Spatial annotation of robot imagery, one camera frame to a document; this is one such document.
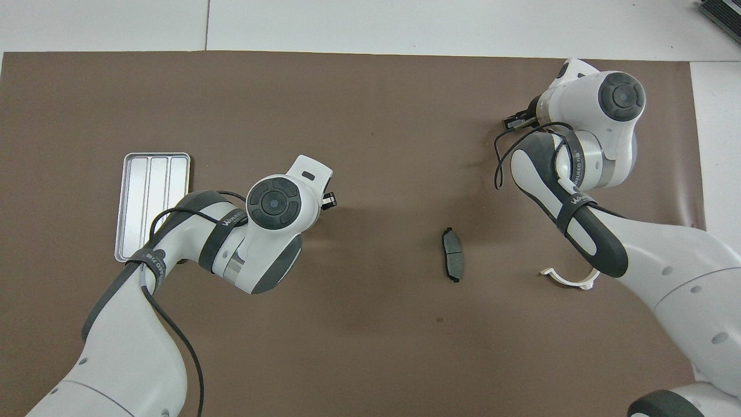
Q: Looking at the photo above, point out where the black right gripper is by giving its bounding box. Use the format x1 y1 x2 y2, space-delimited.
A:
501 109 541 131

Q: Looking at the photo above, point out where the silver metal tray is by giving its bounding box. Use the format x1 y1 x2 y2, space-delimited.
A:
114 152 192 264

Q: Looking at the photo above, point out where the brown table mat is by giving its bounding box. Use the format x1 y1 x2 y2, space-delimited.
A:
0 50 727 417

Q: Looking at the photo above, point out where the long dark grey brake pad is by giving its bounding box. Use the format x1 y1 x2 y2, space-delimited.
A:
441 226 465 283

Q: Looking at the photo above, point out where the grey ribbed device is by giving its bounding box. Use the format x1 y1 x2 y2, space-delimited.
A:
696 0 741 46

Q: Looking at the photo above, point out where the white half-ring plastic clamp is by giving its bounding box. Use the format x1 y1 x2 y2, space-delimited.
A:
540 265 601 290

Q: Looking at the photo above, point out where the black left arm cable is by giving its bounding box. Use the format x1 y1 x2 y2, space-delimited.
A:
138 190 251 417

